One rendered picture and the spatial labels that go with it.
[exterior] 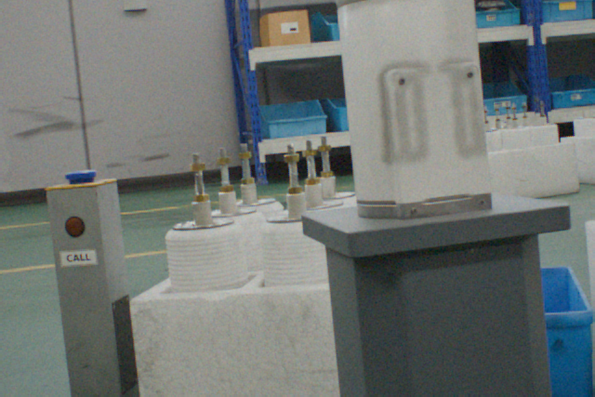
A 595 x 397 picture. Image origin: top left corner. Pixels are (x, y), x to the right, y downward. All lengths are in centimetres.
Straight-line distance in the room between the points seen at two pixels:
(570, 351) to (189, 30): 522
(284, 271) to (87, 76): 509
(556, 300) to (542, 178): 204
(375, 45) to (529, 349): 22
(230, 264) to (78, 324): 23
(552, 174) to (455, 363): 287
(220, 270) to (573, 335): 41
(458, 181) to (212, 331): 54
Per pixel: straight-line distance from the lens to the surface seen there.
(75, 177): 123
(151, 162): 612
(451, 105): 60
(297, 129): 552
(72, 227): 121
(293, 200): 110
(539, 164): 342
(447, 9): 61
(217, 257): 111
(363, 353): 61
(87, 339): 124
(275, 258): 109
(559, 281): 140
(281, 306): 106
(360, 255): 56
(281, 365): 108
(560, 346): 113
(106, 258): 121
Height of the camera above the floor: 37
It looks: 4 degrees down
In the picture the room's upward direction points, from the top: 6 degrees counter-clockwise
